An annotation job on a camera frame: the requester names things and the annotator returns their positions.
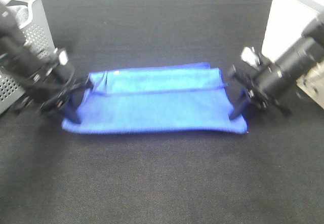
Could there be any white plastic storage crate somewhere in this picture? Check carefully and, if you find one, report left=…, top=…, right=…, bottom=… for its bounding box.
left=261, top=0, right=324, bottom=108

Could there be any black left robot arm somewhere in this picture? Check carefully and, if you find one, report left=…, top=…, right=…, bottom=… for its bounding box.
left=1, top=5, right=93, bottom=124

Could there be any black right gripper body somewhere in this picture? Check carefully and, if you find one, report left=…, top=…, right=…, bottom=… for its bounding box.
left=230, top=47, right=293, bottom=116

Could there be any blue microfiber towel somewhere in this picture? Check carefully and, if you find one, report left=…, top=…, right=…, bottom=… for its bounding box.
left=62, top=62, right=248, bottom=134

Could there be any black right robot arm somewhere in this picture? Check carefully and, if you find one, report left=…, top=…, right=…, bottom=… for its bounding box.
left=229, top=13, right=323, bottom=120

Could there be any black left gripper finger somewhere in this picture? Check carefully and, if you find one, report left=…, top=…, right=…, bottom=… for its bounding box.
left=73, top=76, right=94, bottom=92
left=63, top=95, right=81, bottom=124

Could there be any grey perforated laundry basket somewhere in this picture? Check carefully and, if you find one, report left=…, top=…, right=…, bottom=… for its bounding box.
left=1, top=0, right=59, bottom=112

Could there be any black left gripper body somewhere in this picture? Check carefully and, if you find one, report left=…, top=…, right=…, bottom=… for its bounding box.
left=14, top=48, right=80, bottom=117

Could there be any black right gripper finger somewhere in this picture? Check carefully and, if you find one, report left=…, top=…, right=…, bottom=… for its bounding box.
left=229, top=89, right=251, bottom=120

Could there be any black table cover mat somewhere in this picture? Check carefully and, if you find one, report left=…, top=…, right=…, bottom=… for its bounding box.
left=1, top=0, right=323, bottom=223

